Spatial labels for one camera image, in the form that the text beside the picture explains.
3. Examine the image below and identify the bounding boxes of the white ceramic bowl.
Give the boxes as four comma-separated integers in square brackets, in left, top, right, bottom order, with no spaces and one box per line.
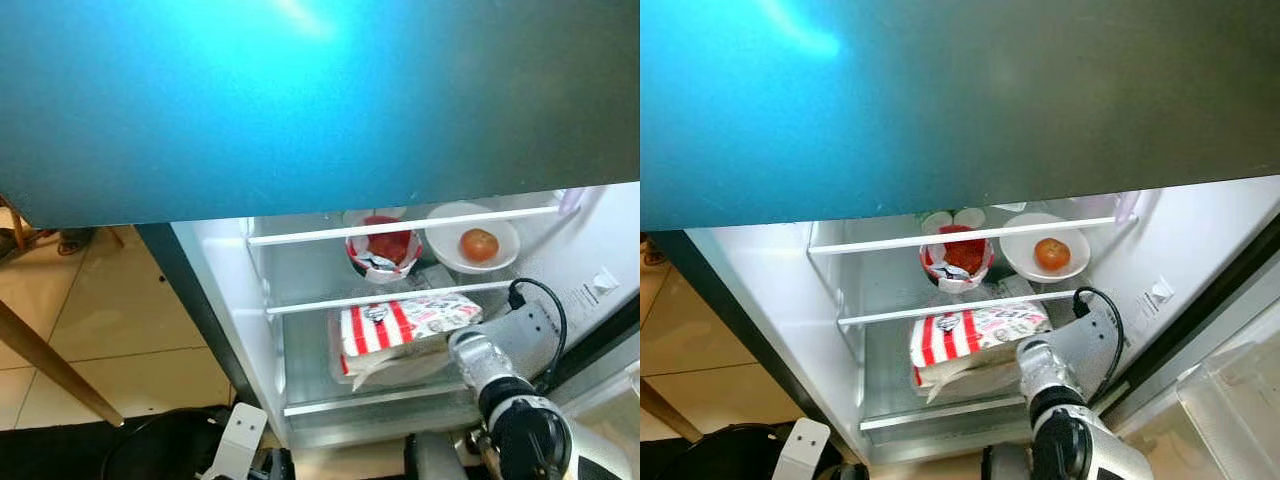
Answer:
[1000,212,1093,284]
[425,201,521,275]

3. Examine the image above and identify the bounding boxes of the red white KFC food box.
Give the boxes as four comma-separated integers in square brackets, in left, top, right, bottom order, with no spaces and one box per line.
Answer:
[338,292,484,379]
[908,303,1053,389]

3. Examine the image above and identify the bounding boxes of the clear fridge door bin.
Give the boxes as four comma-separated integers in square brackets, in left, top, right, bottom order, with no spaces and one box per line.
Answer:
[1175,340,1280,480]
[575,355,640,471]

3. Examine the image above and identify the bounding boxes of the grey two-door fridge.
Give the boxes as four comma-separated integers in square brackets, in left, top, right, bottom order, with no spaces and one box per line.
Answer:
[0,0,640,451]
[640,0,1280,466]

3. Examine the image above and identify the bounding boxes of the light wooden dining table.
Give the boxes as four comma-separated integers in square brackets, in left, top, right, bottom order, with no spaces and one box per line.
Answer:
[640,378,701,443]
[0,295,126,429]

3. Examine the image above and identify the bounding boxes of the glass fridge shelf white trim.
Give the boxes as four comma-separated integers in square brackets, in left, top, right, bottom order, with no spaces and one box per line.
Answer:
[808,213,1141,257]
[860,395,1033,433]
[283,383,483,419]
[245,203,563,249]
[838,288,1083,328]
[265,278,518,317]

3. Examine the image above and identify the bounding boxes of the red tomato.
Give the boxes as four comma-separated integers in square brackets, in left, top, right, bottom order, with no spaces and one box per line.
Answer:
[461,229,500,264]
[1034,238,1072,272]

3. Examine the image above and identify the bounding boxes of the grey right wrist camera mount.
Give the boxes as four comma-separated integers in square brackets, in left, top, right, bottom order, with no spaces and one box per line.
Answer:
[1050,308,1121,386]
[485,300,563,379]

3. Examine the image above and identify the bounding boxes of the red white KFC bucket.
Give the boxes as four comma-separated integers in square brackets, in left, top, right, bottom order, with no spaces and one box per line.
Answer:
[345,213,422,285]
[919,224,996,294]

